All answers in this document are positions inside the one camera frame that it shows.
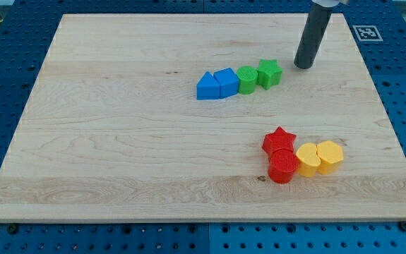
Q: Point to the blue pentagon block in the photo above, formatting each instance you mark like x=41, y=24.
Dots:
x=229, y=82

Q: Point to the red star block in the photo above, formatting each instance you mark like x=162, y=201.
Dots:
x=280, y=139

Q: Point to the yellow hexagon block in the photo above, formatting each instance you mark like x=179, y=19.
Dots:
x=331, y=156

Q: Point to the blue triangle block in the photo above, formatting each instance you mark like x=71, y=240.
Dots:
x=207, y=87

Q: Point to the green star block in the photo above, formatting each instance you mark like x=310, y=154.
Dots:
x=269, y=73

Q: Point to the wooden board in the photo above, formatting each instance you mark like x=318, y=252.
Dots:
x=112, y=131

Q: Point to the red cylinder block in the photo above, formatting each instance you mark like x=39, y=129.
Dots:
x=282, y=166

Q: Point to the green cylinder block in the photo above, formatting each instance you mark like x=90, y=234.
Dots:
x=247, y=76

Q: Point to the white fiducial marker tag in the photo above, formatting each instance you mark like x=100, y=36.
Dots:
x=367, y=33

